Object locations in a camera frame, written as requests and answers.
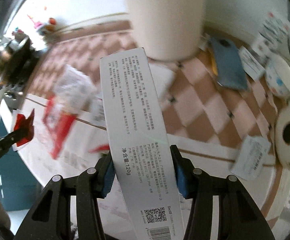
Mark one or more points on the white patterned bowl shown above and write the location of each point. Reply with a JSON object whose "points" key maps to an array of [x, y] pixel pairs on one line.
{"points": [[277, 76]]}

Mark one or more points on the white toothpaste box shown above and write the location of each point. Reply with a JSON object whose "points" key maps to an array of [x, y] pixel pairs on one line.
{"points": [[139, 146]]}

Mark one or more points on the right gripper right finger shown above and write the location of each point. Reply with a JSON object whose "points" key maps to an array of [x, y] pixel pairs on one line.
{"points": [[239, 215]]}

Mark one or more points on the white paper receipt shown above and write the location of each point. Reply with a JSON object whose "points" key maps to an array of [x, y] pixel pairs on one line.
{"points": [[251, 157]]}

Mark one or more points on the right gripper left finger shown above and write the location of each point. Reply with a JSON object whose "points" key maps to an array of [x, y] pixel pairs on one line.
{"points": [[49, 217]]}

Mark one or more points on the white paper towel roll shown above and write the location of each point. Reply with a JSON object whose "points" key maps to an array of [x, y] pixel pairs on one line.
{"points": [[168, 30]]}

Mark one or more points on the white printed card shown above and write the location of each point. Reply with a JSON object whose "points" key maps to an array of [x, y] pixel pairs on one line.
{"points": [[250, 64]]}

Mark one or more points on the red snack wrapper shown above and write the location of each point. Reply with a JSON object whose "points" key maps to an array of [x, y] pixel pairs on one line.
{"points": [[25, 126]]}

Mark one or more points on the checkered tablecloth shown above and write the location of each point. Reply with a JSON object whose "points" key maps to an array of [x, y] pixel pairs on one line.
{"points": [[207, 123]]}

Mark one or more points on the blue kitchen cabinet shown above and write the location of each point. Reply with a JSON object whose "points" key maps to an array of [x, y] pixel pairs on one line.
{"points": [[18, 187]]}

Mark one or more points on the red white plastic package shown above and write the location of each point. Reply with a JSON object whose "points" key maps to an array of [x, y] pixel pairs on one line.
{"points": [[70, 94]]}

